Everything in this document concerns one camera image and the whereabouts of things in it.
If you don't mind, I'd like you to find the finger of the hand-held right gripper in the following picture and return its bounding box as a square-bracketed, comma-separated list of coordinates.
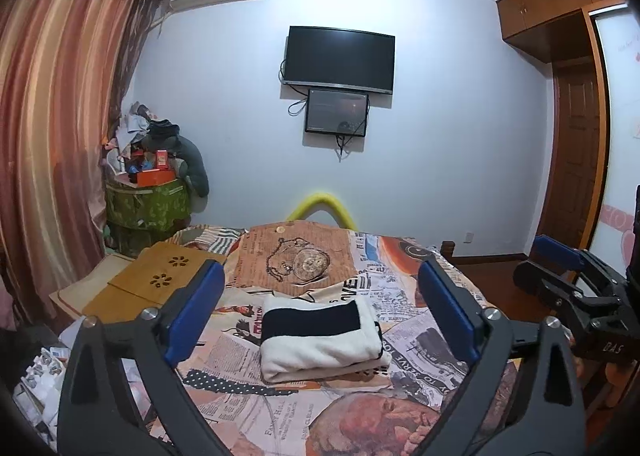
[512, 260, 596, 332]
[530, 234, 628, 297]

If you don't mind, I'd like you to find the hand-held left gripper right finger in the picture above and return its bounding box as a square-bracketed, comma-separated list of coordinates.
[417, 258, 587, 456]

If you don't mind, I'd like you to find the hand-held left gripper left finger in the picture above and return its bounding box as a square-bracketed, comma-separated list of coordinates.
[56, 258, 228, 456]

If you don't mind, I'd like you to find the white and navy towel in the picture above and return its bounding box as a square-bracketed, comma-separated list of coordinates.
[259, 297, 393, 384]

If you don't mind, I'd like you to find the bamboo lap table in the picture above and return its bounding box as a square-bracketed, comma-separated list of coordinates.
[82, 241, 228, 324]

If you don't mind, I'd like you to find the wooden door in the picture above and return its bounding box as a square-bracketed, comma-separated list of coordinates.
[535, 58, 601, 257]

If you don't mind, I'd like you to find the beige board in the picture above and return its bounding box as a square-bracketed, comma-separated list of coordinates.
[49, 252, 136, 322]

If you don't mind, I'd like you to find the green patterned storage box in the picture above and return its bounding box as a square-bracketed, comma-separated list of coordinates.
[105, 176, 193, 257]

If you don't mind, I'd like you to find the orange box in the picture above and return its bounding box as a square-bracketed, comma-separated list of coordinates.
[135, 168, 177, 188]

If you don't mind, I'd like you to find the pile of small packets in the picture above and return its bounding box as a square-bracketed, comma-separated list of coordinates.
[12, 346, 151, 442]

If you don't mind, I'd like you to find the yellow foam tube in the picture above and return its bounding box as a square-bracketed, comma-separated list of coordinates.
[286, 192, 357, 229]

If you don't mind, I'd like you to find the pile of clutter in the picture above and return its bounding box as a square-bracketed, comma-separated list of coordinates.
[102, 103, 166, 182]

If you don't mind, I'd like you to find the striped curtain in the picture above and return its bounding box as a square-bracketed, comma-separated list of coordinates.
[0, 0, 168, 332]

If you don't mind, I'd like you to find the wooden wardrobe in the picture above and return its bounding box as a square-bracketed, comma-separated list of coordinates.
[496, 0, 640, 262]

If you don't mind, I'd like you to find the small wall monitor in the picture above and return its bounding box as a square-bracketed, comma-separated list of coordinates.
[305, 88, 370, 138]

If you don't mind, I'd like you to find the black wall television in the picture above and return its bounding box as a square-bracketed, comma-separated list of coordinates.
[281, 26, 396, 96]

